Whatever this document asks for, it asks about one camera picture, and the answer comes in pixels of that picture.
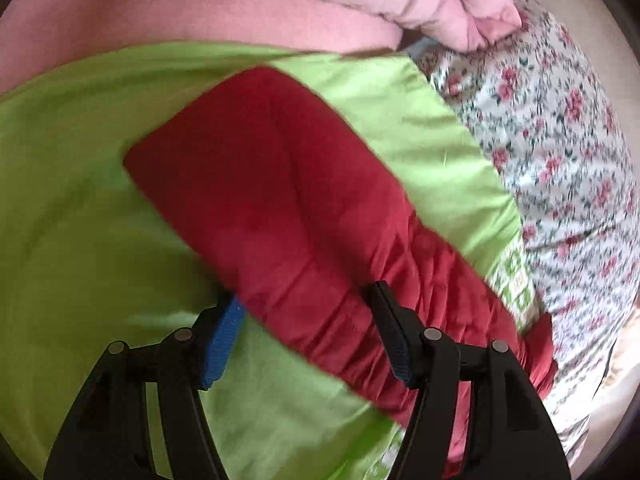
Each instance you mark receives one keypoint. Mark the green cartoon print bed sheet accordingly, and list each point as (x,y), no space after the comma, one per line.
(85,240)

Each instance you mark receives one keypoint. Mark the pink bed sheet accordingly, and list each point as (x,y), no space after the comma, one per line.
(150,15)

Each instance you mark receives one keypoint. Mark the red quilted jacket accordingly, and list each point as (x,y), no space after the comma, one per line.
(310,210)

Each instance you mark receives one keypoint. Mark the white floral quilt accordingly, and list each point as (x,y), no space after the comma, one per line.
(555,125)

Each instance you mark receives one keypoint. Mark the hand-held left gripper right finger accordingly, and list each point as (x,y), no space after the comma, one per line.
(396,345)

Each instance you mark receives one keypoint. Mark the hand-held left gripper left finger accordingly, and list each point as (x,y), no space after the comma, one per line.
(222,340)

